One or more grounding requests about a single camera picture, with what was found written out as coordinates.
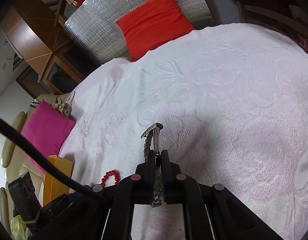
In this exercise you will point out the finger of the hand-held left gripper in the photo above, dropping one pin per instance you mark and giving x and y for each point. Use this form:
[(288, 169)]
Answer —
[(56, 205)]

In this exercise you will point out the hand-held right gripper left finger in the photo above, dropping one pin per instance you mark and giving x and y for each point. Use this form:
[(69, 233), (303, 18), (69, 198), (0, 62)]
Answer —
[(151, 175)]

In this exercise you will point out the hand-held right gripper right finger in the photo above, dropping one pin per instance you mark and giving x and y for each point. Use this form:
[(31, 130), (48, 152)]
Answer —
[(165, 175)]

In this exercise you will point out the orange cardboard box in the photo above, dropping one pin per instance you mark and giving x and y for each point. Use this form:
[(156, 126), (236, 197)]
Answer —
[(56, 177)]

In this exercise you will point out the silver metal wristwatch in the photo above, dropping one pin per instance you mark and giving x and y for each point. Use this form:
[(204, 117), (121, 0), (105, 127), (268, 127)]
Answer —
[(154, 128)]

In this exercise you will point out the yellow-green plastic bag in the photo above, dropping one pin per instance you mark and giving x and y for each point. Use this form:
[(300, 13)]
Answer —
[(18, 228)]

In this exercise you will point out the beige leather sofa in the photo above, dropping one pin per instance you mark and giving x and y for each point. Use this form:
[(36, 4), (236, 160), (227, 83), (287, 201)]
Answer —
[(12, 140)]

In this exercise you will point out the magenta pillow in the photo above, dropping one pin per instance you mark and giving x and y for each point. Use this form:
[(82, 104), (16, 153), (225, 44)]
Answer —
[(46, 127)]

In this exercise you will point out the white embossed blanket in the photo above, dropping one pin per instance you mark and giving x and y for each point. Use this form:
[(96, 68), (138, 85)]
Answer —
[(219, 105)]

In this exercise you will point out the striped cloth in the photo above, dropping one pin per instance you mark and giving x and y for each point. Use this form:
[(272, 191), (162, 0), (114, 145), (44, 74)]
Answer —
[(35, 104)]

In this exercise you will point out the leaf patterned cloth pouch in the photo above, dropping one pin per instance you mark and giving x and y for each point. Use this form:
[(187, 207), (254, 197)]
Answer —
[(64, 108)]

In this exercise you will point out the dark slatted screen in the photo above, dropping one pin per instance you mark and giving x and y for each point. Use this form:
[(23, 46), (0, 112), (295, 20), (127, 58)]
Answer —
[(31, 83)]

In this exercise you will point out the small red pillow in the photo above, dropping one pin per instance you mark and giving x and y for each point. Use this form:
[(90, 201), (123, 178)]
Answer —
[(154, 22)]

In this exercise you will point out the silver foil insulation sheet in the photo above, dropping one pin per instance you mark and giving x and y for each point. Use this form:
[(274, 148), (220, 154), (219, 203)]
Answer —
[(101, 30)]

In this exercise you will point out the wooden cabinet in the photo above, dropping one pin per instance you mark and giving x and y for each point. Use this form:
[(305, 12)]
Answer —
[(38, 42)]

